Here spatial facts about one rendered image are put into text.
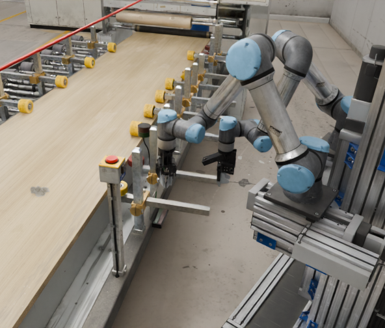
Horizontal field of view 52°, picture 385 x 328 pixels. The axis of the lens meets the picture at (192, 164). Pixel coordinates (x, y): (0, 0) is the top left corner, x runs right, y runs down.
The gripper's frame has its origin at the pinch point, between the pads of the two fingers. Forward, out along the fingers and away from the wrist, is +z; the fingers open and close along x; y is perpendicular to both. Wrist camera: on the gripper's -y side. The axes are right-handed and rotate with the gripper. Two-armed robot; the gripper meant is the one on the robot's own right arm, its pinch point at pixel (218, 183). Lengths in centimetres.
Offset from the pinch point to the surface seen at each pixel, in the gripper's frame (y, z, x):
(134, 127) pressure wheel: -50, -14, 22
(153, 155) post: -31.0, -14.8, -5.7
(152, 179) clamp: -31.0, -3.0, -8.4
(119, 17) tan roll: -141, -23, 251
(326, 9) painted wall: 141, 53, 893
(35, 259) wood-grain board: -54, -8, -74
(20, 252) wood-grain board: -60, -8, -72
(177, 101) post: -31, -22, 44
